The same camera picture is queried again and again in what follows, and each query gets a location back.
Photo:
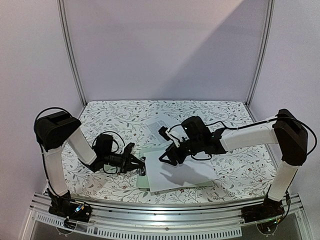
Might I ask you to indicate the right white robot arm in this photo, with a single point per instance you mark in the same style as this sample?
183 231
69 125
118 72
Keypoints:
294 140

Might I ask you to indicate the left aluminium corner post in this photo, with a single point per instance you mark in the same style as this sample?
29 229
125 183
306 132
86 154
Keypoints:
61 5

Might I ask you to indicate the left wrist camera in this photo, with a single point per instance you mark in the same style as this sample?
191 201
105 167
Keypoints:
128 149

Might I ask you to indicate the front aluminium rail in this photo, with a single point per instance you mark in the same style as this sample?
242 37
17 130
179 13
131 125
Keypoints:
219 213

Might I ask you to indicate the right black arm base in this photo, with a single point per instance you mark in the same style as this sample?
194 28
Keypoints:
270 210

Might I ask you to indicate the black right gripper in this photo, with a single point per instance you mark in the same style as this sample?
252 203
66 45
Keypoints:
176 152

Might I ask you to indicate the floral patterned table mat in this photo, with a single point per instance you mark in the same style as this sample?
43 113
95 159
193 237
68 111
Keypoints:
241 174

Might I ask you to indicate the white paper sheet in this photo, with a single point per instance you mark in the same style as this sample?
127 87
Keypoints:
180 172

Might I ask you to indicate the aluminium corner post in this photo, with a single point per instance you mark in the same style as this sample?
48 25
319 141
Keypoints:
61 5
261 52

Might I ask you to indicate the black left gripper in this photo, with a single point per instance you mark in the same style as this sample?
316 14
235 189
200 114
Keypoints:
129 166

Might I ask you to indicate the perforated white cable tray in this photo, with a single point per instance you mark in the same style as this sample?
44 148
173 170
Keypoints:
48 227

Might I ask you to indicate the printed text paper sheet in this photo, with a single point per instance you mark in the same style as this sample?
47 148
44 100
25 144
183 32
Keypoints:
156 122

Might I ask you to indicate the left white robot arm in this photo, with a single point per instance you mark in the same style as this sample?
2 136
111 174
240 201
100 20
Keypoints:
60 128

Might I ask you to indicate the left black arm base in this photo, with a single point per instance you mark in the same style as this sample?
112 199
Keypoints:
71 209

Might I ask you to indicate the green clipboard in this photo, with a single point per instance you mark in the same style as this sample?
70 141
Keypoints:
141 180

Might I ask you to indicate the right aluminium corner post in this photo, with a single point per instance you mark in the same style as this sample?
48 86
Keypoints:
261 52

